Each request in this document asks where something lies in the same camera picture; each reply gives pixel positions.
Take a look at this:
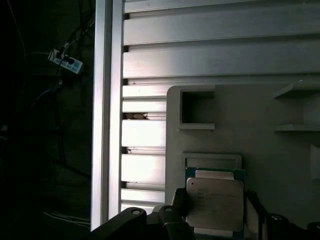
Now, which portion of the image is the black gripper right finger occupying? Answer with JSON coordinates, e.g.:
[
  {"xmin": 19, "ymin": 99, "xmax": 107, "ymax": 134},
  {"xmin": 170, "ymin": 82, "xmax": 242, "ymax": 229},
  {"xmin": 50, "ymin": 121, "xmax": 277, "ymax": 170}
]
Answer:
[{"xmin": 244, "ymin": 190, "xmax": 320, "ymax": 240}]

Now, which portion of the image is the grey parts rack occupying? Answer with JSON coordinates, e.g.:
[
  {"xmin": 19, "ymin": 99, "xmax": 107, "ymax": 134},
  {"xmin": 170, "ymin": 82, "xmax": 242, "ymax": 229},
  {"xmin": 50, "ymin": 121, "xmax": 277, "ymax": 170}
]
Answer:
[{"xmin": 164, "ymin": 80, "xmax": 320, "ymax": 226}]

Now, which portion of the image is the silver CPU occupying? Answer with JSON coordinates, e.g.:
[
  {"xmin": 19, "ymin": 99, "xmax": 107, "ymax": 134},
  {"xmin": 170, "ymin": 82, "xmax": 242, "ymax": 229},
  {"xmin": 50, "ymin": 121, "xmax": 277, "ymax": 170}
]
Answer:
[{"xmin": 184, "ymin": 167, "xmax": 246, "ymax": 236}]

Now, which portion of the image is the blue network cable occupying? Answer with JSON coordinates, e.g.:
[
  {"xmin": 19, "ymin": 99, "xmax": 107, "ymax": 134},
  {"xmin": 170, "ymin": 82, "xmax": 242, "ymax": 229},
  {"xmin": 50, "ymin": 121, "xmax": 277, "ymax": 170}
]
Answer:
[{"xmin": 31, "ymin": 74, "xmax": 94, "ymax": 108}]

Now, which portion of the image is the white power strip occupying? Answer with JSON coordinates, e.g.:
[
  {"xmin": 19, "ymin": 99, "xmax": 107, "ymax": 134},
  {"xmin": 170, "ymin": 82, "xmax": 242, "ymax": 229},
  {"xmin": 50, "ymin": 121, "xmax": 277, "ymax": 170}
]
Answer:
[{"xmin": 47, "ymin": 48, "xmax": 85, "ymax": 76}]

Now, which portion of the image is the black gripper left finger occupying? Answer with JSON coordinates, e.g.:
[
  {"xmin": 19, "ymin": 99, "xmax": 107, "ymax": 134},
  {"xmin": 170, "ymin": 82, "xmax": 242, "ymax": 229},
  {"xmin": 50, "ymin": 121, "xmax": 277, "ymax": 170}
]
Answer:
[{"xmin": 91, "ymin": 187, "xmax": 196, "ymax": 240}]

